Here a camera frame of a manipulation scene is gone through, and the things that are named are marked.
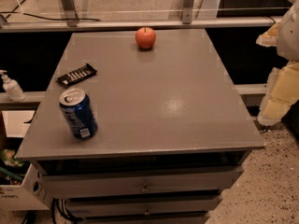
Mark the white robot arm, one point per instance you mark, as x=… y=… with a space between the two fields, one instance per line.
x=288 y=35

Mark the black chocolate bar wrapper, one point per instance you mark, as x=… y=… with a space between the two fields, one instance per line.
x=74 y=77

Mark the red apple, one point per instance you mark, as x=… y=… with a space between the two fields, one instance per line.
x=145 y=37

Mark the blue pepsi can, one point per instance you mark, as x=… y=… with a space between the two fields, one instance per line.
x=76 y=108

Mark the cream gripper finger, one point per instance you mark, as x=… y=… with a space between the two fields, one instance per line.
x=269 y=38
x=282 y=91

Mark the white pump sanitizer bottle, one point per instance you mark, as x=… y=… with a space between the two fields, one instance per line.
x=12 y=87

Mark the white cardboard box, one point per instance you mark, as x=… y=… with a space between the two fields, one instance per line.
x=20 y=188

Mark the grey metal frame rail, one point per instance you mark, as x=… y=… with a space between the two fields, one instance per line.
x=104 y=15

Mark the grey drawer cabinet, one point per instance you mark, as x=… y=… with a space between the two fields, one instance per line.
x=172 y=133

